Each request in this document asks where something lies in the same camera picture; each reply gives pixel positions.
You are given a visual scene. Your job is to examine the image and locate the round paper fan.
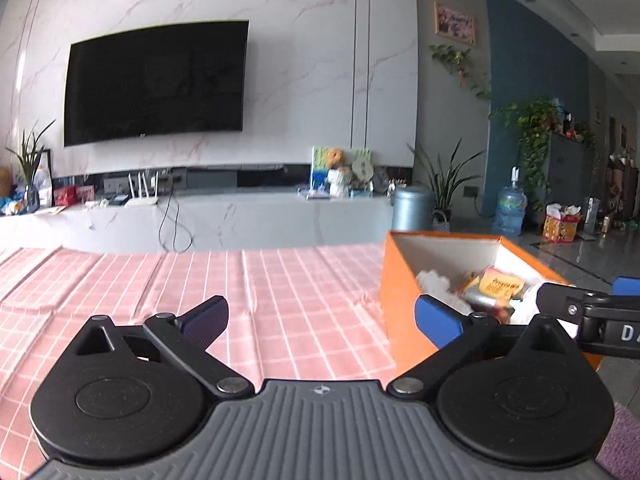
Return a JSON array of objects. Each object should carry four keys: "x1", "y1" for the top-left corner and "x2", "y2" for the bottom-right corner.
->
[{"x1": 350, "y1": 157, "x2": 374, "y2": 193}]

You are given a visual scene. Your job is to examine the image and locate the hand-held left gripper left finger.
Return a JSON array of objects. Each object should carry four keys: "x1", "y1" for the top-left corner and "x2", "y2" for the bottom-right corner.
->
[{"x1": 74, "y1": 296, "x2": 254, "y2": 399}]

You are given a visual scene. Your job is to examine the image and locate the orange cardboard box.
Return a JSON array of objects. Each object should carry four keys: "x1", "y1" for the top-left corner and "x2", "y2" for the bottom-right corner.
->
[{"x1": 378, "y1": 230, "x2": 614, "y2": 369}]

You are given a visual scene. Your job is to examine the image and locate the yellow label wipes packet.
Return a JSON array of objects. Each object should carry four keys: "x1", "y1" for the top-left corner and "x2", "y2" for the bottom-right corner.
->
[{"x1": 457, "y1": 266, "x2": 526, "y2": 311}]

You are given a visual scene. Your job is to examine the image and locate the purple cloth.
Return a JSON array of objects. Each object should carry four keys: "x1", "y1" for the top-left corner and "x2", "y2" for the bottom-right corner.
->
[{"x1": 600, "y1": 400, "x2": 640, "y2": 480}]

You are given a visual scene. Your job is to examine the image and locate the green plant in glass vase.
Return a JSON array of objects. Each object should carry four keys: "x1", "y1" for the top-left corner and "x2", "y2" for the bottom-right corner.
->
[{"x1": 6, "y1": 120, "x2": 56, "y2": 213}]

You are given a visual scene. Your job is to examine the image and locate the dark grey cabinet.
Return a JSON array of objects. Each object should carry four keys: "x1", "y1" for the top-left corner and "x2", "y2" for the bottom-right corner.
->
[{"x1": 542, "y1": 130, "x2": 598, "y2": 233}]

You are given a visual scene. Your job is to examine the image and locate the white marble television console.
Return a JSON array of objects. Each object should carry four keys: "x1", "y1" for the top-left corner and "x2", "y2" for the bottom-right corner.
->
[{"x1": 0, "y1": 192, "x2": 396, "y2": 256}]

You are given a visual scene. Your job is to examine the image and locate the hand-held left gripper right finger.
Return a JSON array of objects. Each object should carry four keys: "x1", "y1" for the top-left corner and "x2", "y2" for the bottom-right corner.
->
[{"x1": 387, "y1": 295, "x2": 584, "y2": 395}]

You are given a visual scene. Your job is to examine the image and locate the long-leaf potted plant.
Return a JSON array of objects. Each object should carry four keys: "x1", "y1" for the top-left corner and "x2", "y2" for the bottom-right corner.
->
[{"x1": 407, "y1": 137, "x2": 486, "y2": 231}]

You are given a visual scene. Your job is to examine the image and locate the blue water bottle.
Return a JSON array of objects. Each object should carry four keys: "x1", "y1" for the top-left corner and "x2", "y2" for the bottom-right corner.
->
[{"x1": 492, "y1": 166, "x2": 528, "y2": 237}]

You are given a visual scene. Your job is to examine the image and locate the framed wall picture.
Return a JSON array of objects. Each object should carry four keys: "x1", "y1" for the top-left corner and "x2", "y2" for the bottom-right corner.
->
[{"x1": 434, "y1": 1, "x2": 477, "y2": 47}]

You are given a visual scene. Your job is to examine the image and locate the trailing pothos plant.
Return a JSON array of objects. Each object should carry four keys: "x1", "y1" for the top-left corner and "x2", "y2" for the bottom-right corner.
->
[{"x1": 492, "y1": 100, "x2": 562, "y2": 211}]

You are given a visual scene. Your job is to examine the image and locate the black wall television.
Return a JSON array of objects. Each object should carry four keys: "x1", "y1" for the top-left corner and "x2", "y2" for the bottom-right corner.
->
[{"x1": 63, "y1": 21, "x2": 250, "y2": 148}]

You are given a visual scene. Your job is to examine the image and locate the black power cable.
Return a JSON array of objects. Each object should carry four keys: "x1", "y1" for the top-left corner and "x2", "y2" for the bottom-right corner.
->
[{"x1": 159, "y1": 191, "x2": 193, "y2": 252}]

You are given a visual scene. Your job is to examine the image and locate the pink and cream crochet piece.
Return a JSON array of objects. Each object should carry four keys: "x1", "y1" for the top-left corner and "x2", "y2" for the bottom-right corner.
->
[{"x1": 415, "y1": 270, "x2": 464, "y2": 307}]

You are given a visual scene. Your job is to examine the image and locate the pink checked tablecloth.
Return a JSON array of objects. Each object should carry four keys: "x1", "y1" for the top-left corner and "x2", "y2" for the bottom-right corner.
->
[{"x1": 0, "y1": 242, "x2": 401, "y2": 476}]

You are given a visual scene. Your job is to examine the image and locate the red boxes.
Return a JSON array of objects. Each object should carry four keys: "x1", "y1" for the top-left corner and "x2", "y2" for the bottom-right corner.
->
[{"x1": 54, "y1": 186, "x2": 96, "y2": 207}]

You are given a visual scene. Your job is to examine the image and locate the grey round trash bin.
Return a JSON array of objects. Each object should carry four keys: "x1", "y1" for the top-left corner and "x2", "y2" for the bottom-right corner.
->
[{"x1": 391, "y1": 185, "x2": 433, "y2": 232}]

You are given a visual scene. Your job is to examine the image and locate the white router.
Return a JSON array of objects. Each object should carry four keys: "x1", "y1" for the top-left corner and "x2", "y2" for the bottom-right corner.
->
[{"x1": 124, "y1": 171, "x2": 160, "y2": 208}]

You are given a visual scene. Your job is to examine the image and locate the hanging vine plant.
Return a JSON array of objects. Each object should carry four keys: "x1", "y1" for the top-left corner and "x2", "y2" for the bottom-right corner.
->
[{"x1": 429, "y1": 44, "x2": 493, "y2": 101}]

